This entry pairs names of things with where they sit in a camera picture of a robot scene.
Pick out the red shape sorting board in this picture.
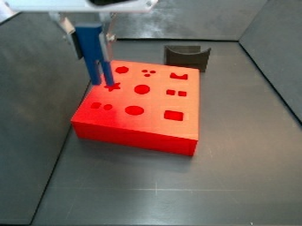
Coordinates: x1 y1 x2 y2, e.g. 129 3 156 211
70 61 200 156

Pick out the blue square-circle peg block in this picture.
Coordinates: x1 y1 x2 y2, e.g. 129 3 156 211
74 24 114 86

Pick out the black curved holder bracket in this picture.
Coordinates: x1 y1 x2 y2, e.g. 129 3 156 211
164 45 211 72

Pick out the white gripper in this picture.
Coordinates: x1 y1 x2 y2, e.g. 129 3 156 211
4 0 157 62

